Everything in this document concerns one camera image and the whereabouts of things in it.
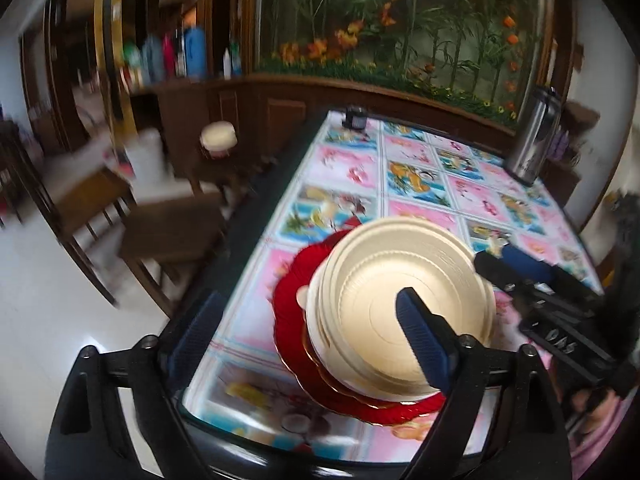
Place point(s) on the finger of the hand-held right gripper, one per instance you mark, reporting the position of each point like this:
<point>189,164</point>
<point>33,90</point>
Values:
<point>525,260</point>
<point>495,267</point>

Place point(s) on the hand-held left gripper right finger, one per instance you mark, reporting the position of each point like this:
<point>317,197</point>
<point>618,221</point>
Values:
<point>425,345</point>

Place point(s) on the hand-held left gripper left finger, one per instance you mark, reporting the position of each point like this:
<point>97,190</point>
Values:
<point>195,340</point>

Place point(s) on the red plate with gold print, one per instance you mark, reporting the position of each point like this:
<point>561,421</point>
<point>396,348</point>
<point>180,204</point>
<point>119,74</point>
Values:
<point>290,320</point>

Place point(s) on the person's pink clothing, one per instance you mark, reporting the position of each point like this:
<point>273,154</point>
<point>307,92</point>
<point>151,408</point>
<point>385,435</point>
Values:
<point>605,440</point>

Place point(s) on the wooden chair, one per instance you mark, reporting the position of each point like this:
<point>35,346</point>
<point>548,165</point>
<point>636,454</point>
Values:
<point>85,195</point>
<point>170,230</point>

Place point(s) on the stainless steel thermos jug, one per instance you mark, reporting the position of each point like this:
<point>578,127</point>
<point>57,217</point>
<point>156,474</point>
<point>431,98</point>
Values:
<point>532,135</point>

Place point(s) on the white plastic bucket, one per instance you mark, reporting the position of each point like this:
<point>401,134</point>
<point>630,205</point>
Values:
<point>145,160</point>

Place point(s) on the small black device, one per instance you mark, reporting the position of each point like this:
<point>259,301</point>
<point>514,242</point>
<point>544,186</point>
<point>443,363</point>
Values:
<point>355,117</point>

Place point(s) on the dark wooden cabinet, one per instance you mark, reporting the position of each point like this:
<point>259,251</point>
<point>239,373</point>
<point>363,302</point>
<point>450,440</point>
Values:
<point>285,110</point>

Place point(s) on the artificial flower glass display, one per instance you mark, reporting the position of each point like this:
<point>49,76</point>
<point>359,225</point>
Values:
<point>400,25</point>

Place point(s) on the white spray bottle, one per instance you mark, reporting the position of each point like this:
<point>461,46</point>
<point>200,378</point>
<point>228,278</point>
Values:
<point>228,65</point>

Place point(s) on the green bottle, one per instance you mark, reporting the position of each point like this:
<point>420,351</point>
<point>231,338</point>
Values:
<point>236,60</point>

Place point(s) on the light blue plastic jug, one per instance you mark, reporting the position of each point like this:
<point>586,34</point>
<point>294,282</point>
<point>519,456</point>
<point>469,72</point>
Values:
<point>152,60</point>

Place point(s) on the red bottle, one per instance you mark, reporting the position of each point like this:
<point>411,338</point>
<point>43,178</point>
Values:
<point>169,57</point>

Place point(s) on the blue thermos bottle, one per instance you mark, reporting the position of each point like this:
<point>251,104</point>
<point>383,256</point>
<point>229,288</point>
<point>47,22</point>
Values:
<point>195,52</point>

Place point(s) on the golden door frame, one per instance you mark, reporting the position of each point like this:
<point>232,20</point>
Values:
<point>115,60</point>

